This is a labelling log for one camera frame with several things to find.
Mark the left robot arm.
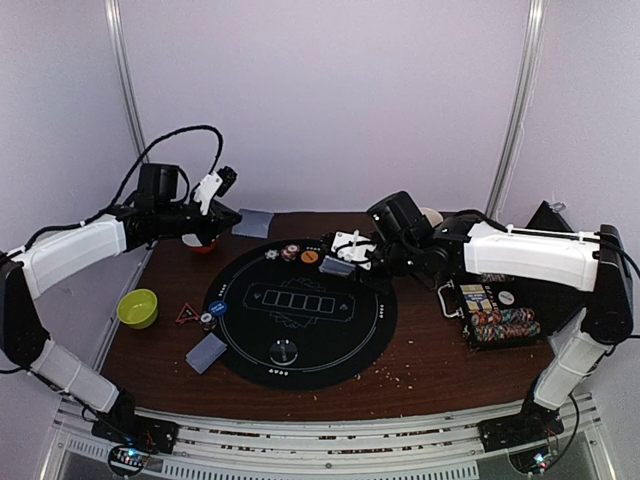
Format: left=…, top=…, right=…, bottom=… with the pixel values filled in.
left=1, top=201, right=242, bottom=444

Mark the grey card deck box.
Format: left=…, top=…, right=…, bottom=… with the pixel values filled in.
left=318, top=256, right=356, bottom=278

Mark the blue small blind button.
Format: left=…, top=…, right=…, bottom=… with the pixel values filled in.
left=207, top=300, right=228, bottom=317

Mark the orange big blind button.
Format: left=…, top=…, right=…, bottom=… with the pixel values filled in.
left=300, top=250, right=319, bottom=264

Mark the red poker chip stack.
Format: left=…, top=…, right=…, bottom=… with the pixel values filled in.
left=280, top=244, right=300, bottom=261

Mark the lime green bowl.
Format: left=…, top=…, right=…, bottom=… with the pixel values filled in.
left=117, top=289, right=158, bottom=330

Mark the red black triangle token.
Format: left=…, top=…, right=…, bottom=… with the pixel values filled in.
left=175, top=303, right=200, bottom=324

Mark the white blue poker chip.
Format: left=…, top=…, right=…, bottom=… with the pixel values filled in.
left=264, top=249, right=279, bottom=260

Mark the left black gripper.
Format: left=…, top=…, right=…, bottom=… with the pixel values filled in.
left=156, top=200, right=241, bottom=247

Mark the right aluminium frame post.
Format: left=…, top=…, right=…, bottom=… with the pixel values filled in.
left=485, top=0, right=548, bottom=219

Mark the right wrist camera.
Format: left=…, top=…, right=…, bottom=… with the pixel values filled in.
left=326, top=229, right=377, bottom=266

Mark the blue patterned card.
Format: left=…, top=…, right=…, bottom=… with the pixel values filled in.
left=231, top=209, right=274, bottom=239
left=186, top=333, right=227, bottom=374

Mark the black poker chip case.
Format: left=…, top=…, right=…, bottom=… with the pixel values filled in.
left=436, top=200, right=584, bottom=352

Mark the cream ceramic mug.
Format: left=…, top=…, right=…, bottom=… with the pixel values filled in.
left=419, top=207, right=444, bottom=228

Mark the round black poker mat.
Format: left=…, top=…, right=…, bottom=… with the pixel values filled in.
left=203, top=239, right=398, bottom=390

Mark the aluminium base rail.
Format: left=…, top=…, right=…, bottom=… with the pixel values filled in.
left=39, top=392, right=619, bottom=480

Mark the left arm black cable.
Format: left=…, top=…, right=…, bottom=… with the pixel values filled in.
left=107, top=125, right=225, bottom=216

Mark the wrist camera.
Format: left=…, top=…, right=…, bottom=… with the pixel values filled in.
left=326, top=229, right=377, bottom=266
left=193, top=166, right=237, bottom=215

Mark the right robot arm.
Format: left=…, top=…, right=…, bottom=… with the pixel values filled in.
left=344, top=191, right=634, bottom=451

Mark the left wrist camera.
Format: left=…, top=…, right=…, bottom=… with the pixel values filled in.
left=193, top=166, right=237, bottom=215

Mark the orange white bowl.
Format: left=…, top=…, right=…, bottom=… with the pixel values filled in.
left=181, top=234, right=216, bottom=255

